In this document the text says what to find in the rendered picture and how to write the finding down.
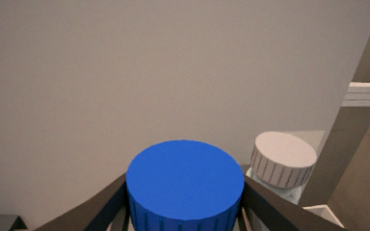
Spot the glass bottle with grey cap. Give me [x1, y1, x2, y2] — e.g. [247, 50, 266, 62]
[247, 132, 317, 205]

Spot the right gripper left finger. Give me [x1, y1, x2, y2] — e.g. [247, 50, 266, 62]
[33, 172, 130, 231]

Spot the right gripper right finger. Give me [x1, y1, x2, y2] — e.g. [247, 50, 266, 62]
[237, 173, 350, 231]

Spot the glass bottle with blue cap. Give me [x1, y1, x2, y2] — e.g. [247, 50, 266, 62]
[126, 140, 244, 231]

